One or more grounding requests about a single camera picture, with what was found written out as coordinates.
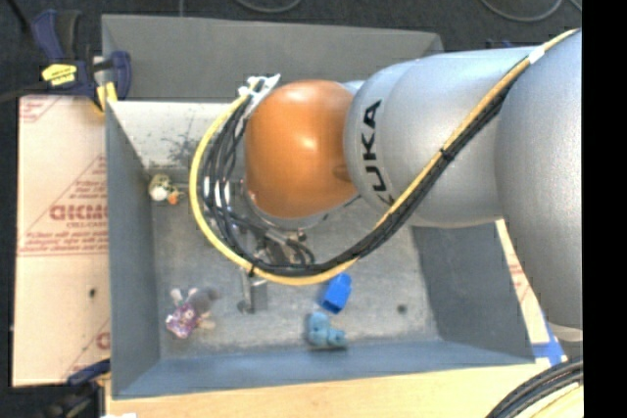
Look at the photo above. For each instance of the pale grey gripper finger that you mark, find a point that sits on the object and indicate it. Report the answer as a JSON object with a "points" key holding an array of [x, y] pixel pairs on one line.
{"points": [[244, 293], [259, 296]]}

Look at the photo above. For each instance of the grey metal bin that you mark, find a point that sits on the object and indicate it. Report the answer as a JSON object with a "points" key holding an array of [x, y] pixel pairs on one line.
{"points": [[294, 328]]}

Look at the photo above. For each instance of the purple and grey toy animal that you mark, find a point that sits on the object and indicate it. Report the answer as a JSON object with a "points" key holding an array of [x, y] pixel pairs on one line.
{"points": [[188, 311]]}

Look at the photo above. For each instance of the light blue toy animal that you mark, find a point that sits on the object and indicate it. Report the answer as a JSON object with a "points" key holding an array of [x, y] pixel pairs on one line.
{"points": [[321, 333]]}

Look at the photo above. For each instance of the white and orange toy animal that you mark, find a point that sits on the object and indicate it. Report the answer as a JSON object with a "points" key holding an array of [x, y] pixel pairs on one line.
{"points": [[160, 190]]}

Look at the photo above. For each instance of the brown cardboard board, red print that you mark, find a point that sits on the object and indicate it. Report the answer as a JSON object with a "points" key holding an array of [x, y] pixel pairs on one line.
{"points": [[59, 298]]}

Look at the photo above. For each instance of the black cylinder on white bracket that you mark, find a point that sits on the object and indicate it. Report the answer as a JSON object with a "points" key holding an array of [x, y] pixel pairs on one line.
{"points": [[299, 237]]}

